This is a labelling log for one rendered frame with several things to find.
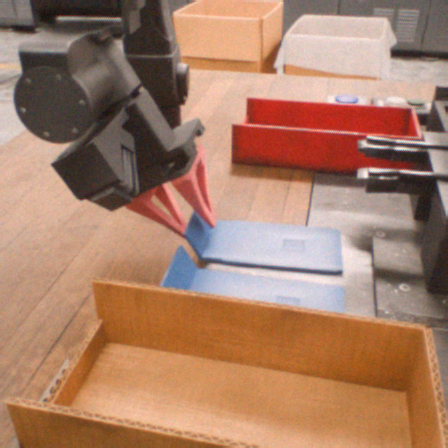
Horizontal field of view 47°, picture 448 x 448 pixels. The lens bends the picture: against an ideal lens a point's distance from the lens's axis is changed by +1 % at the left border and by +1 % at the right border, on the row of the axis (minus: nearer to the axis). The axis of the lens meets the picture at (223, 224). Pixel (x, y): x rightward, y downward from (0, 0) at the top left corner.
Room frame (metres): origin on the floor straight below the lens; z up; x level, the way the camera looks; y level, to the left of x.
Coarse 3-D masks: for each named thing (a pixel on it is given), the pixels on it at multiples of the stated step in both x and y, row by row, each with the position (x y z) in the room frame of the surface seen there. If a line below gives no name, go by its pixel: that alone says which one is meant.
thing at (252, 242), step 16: (192, 224) 0.42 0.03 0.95; (224, 224) 0.46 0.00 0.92; (240, 224) 0.46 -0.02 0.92; (256, 224) 0.46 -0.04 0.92; (192, 240) 0.40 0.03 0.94; (208, 240) 0.43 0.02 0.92; (224, 240) 0.43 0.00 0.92; (240, 240) 0.43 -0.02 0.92; (256, 240) 0.43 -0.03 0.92; (272, 240) 0.43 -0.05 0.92; (304, 240) 0.43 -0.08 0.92; (320, 240) 0.43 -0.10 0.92; (336, 240) 0.43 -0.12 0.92; (208, 256) 0.40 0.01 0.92; (224, 256) 0.40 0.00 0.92; (240, 256) 0.40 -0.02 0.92; (256, 256) 0.40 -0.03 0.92; (272, 256) 0.40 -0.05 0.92; (288, 256) 0.40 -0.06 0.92; (304, 256) 0.40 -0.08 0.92; (320, 256) 0.40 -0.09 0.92; (336, 256) 0.40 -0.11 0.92
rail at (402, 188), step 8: (400, 176) 0.45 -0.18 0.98; (408, 176) 0.45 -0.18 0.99; (416, 176) 0.45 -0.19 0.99; (424, 176) 0.45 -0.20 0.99; (432, 176) 0.45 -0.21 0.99; (440, 176) 0.45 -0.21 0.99; (400, 184) 0.45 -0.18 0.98; (408, 184) 0.45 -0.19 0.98; (416, 184) 0.45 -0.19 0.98; (424, 184) 0.45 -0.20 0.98; (400, 192) 0.45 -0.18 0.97; (408, 192) 0.45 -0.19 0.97; (416, 192) 0.45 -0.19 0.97; (424, 192) 0.45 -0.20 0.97; (432, 192) 0.45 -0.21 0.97
